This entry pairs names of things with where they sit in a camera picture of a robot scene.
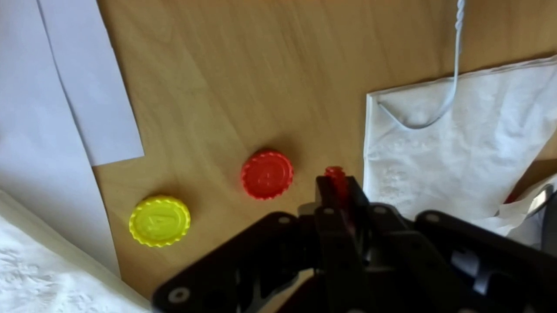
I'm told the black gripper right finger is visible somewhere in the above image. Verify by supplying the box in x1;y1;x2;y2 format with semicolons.
338;176;557;313

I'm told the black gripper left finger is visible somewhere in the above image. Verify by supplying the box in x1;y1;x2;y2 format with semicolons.
151;173;348;313

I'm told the orange bottle cap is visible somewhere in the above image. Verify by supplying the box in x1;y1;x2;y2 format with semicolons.
322;166;350;201
240;149;296;203

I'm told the crumpled white cloth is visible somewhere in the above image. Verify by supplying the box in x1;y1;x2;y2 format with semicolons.
492;180;557;253

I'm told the white hemmed square cloth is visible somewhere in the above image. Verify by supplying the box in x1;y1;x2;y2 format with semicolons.
362;55;557;234

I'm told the yellow bottle cap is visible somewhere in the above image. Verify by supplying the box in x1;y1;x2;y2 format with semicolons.
127;196;193;251

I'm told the wooden table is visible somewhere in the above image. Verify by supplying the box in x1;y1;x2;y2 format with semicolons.
85;0;557;303

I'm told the white textured cloth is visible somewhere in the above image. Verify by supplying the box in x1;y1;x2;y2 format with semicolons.
0;190;153;313

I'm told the white folded paper sheet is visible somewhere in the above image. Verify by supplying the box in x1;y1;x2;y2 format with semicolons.
0;0;146;276

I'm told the white wire hanger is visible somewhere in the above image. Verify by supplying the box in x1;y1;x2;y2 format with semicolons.
405;0;468;131

